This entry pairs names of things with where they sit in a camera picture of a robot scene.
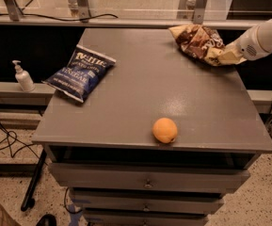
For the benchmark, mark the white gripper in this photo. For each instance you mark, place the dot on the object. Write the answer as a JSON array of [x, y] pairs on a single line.
[[247, 46]]

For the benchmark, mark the brown chip bag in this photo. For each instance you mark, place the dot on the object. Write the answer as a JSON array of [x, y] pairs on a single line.
[[199, 42]]

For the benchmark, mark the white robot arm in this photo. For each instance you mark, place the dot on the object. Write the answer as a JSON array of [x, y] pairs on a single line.
[[265, 35]]

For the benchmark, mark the blue kettle chip bag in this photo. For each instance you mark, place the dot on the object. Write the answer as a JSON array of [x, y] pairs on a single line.
[[83, 73]]

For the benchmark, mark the orange fruit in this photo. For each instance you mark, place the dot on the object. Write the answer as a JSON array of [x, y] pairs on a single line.
[[165, 130]]

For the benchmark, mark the grey drawer cabinet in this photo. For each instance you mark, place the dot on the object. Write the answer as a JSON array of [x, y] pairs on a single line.
[[104, 152]]

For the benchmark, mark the white pump bottle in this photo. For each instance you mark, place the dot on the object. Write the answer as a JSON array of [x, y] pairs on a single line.
[[23, 77]]

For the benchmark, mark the black shoe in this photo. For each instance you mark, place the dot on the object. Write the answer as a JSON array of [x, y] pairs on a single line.
[[47, 220]]

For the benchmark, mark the black table leg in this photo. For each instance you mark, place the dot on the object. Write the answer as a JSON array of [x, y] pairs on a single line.
[[28, 201]]

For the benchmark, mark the metal railing frame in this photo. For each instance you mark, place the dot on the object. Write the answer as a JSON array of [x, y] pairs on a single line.
[[217, 14]]

